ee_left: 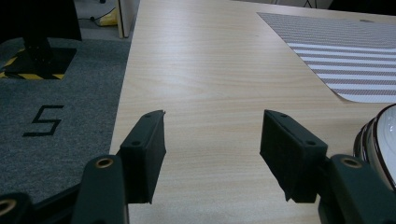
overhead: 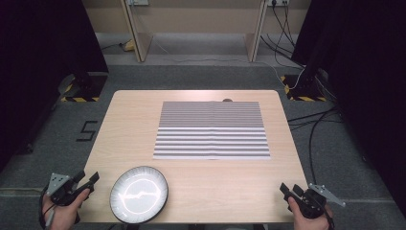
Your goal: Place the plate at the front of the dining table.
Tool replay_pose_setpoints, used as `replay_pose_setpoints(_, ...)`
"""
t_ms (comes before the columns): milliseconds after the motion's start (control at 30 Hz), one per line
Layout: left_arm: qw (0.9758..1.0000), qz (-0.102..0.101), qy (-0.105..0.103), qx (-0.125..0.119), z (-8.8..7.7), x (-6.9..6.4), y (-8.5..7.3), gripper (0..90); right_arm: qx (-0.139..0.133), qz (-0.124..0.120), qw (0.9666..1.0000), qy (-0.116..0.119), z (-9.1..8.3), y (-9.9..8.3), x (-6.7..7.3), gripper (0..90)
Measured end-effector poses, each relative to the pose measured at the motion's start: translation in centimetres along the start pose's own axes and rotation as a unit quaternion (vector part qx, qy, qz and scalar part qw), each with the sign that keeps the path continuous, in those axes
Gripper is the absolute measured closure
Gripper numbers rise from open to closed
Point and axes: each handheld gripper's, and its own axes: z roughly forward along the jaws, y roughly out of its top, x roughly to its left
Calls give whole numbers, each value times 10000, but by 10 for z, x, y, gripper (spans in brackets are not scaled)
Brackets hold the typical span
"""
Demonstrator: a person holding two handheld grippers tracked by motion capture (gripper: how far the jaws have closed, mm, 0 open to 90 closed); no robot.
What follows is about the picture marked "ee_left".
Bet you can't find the black curtain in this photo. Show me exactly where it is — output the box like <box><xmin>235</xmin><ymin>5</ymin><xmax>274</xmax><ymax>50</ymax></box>
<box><xmin>0</xmin><ymin>0</ymin><xmax>83</xmax><ymax>45</ymax></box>

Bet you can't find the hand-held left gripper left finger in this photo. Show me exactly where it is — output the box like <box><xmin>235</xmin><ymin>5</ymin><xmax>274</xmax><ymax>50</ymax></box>
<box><xmin>116</xmin><ymin>109</ymin><xmax>167</xmax><ymax>205</ymax></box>

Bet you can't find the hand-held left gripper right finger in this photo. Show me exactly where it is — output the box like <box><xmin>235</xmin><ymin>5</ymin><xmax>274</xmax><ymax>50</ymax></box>
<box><xmin>259</xmin><ymin>108</ymin><xmax>329</xmax><ymax>203</ymax></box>

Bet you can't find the yellow object on floor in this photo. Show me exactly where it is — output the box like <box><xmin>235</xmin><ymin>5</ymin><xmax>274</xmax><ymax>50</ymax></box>
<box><xmin>98</xmin><ymin>7</ymin><xmax>120</xmax><ymax>27</ymax></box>

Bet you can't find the white plate with dark rim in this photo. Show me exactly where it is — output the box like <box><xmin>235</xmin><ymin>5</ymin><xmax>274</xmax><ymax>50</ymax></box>
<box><xmin>353</xmin><ymin>104</ymin><xmax>396</xmax><ymax>191</ymax></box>

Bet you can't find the black stand base hazard tape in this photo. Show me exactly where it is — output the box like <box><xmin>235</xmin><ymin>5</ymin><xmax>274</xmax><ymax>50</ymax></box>
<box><xmin>0</xmin><ymin>36</ymin><xmax>78</xmax><ymax>81</ymax></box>

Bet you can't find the light wooden desk frame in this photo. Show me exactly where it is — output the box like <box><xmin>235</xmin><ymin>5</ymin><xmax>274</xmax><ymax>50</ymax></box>
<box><xmin>116</xmin><ymin>0</ymin><xmax>141</xmax><ymax>39</ymax></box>

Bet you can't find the grey striped placemat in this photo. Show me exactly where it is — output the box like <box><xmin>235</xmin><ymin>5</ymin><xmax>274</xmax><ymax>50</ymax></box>
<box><xmin>257</xmin><ymin>12</ymin><xmax>396</xmax><ymax>105</ymax></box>

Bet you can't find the thin black floor cable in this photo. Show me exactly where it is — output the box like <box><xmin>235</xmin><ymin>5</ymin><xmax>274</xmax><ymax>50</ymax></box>
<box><xmin>78</xmin><ymin>7</ymin><xmax>117</xmax><ymax>23</ymax></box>

